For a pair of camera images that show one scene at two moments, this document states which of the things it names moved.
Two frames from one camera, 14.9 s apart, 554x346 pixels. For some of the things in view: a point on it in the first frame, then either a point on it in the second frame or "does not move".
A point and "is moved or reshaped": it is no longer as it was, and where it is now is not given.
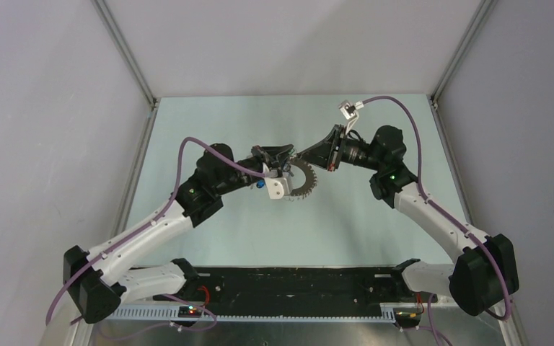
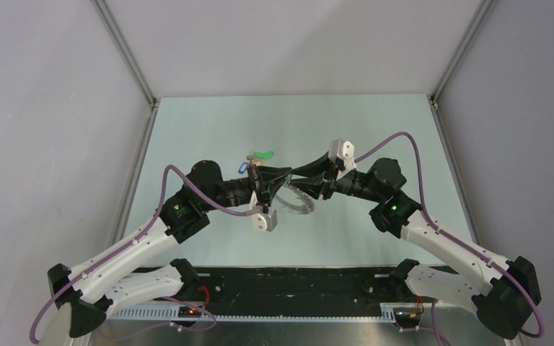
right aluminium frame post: (485, 9) does not move
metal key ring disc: (311, 179) is moved or reshaped
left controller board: (189, 311) does not move
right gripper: (324, 153) to (313, 186)
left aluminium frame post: (131, 62) does not move
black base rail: (298, 290) does not move
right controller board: (407, 316) does not move
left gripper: (271, 156) to (264, 182)
